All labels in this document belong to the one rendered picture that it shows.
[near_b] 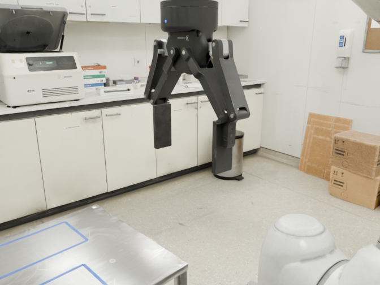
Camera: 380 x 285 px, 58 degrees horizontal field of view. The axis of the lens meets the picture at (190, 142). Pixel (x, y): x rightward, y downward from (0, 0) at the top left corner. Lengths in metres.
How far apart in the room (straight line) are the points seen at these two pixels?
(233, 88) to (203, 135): 3.14
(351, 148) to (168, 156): 1.63
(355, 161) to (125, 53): 2.38
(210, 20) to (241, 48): 3.89
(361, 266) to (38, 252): 0.76
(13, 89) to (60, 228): 1.67
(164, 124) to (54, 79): 2.20
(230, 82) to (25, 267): 0.73
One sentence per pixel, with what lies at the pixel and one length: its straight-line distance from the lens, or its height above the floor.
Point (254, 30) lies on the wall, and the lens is 4.20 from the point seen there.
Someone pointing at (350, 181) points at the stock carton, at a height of 0.19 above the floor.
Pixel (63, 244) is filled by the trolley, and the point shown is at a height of 0.82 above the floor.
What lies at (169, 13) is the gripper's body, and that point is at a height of 1.38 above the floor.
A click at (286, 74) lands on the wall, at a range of 3.92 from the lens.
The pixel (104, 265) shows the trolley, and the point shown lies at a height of 0.82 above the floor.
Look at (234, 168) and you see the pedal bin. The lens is 3.42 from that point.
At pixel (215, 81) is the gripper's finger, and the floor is 1.30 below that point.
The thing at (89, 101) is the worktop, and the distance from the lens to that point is 2.78.
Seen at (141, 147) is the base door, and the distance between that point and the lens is 3.11.
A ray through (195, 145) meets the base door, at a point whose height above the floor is 0.32.
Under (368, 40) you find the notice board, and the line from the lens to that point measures 3.47.
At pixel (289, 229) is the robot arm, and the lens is 0.77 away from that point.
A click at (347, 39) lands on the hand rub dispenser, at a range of 3.47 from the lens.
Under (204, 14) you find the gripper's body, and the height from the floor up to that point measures 1.38.
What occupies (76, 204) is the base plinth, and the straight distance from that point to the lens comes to 3.05.
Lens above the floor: 1.35
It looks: 17 degrees down
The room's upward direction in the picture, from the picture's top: straight up
